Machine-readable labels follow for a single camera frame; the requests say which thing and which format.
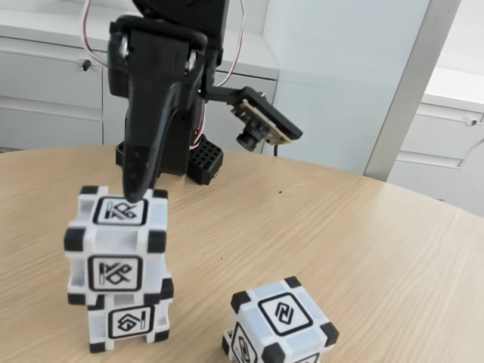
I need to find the white cube crossed-loops symbol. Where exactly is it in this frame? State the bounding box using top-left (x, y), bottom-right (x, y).
top-left (63, 185), bottom-right (169, 306)

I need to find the white cube lightning symbol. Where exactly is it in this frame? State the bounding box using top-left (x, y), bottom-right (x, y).
top-left (222, 277), bottom-right (340, 363)

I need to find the long white cabinet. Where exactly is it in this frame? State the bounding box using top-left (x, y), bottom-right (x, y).
top-left (0, 0), bottom-right (281, 156)

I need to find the white cube stacked-squares symbol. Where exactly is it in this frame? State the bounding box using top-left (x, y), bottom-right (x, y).
top-left (86, 278), bottom-right (175, 355)

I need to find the white drawer cabinet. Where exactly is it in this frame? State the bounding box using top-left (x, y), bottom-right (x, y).
top-left (387, 67), bottom-right (484, 219)

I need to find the white red servo cable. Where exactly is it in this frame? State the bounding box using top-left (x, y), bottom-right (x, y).
top-left (191, 126), bottom-right (208, 151)
top-left (215, 0), bottom-right (247, 87)
top-left (81, 0), bottom-right (111, 70)

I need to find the camera board on black mount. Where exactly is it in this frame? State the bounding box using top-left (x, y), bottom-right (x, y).
top-left (206, 83), bottom-right (304, 153)

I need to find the grey metal partition post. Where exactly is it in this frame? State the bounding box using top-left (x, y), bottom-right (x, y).
top-left (362, 0), bottom-right (468, 182)

